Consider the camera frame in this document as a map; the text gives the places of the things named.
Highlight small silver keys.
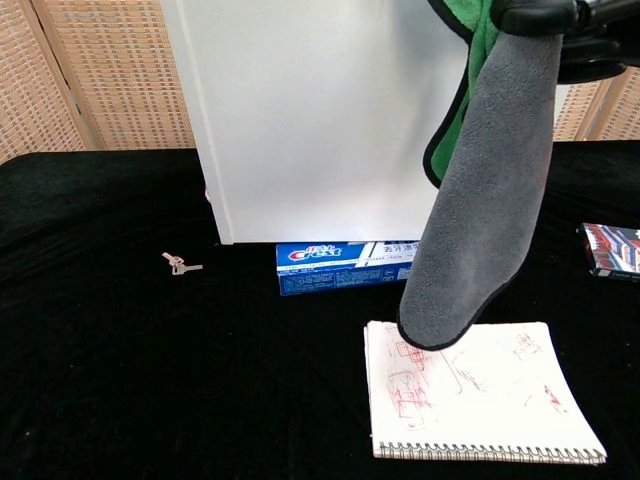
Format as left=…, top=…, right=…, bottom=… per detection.
left=160, top=251, right=205, bottom=277

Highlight white cabinet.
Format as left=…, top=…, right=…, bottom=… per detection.
left=158, top=0, right=481, bottom=247

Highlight black tablecloth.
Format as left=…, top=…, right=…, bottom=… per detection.
left=0, top=139, right=640, bottom=480

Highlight spiral notebook with red sketches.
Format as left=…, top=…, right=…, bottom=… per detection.
left=362, top=319, right=609, bottom=467

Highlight blue Crest toothpaste box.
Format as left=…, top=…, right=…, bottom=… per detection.
left=274, top=240, right=427, bottom=298

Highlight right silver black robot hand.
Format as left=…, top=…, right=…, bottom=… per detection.
left=490, top=0, right=640, bottom=85

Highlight woven wicker screen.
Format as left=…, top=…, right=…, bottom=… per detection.
left=551, top=67, right=640, bottom=145
left=0, top=0, right=202, bottom=165

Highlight dark printed card box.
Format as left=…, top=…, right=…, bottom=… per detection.
left=579, top=222, right=640, bottom=284

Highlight grey cloth with green backing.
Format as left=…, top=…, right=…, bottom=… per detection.
left=396, top=0, right=566, bottom=352

